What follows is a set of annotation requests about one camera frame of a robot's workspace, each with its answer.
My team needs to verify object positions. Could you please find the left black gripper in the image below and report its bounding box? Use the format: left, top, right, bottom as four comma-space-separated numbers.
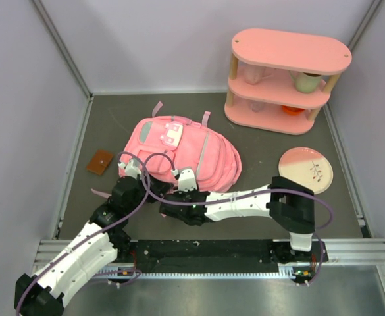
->
125, 171, 173, 214

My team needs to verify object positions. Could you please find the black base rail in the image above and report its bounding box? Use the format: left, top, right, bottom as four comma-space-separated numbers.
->
114, 240, 328, 273

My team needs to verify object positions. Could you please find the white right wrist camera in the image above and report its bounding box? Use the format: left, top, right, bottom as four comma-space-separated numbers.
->
172, 167, 198, 192

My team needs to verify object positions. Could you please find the pink three-tier shelf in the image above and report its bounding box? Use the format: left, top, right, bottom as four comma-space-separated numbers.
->
224, 28, 352, 135

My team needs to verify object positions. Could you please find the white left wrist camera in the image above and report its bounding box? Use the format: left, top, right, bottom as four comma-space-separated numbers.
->
118, 159, 141, 178

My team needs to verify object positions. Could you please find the pink student backpack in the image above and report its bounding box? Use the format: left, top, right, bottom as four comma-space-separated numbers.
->
124, 102, 242, 192

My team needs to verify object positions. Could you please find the orange bowl on shelf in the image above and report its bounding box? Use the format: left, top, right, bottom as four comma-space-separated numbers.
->
281, 105, 305, 116

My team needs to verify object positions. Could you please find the grey slotted cable duct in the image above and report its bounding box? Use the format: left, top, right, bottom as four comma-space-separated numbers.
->
93, 263, 315, 280

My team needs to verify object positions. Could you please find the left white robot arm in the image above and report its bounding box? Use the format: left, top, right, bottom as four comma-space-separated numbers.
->
14, 176, 173, 315

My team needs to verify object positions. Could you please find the clear glass on shelf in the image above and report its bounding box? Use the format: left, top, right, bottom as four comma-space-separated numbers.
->
249, 101, 265, 113

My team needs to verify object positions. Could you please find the green mug on shelf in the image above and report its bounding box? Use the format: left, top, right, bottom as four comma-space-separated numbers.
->
288, 71, 322, 94

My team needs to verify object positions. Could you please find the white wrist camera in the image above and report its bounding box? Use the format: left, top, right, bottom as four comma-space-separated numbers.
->
172, 167, 198, 192
118, 159, 141, 178

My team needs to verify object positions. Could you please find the pink white floral plate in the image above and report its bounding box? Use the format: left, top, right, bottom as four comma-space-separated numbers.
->
278, 147, 334, 194

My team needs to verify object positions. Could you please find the pink cup on shelf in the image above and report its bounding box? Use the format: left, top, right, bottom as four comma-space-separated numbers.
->
244, 65, 265, 85

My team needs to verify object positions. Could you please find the brown leather card wallet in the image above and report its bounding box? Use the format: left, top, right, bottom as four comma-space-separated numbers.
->
86, 149, 114, 176

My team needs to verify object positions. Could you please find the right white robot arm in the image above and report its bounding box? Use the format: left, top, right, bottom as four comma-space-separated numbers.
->
159, 176, 315, 261

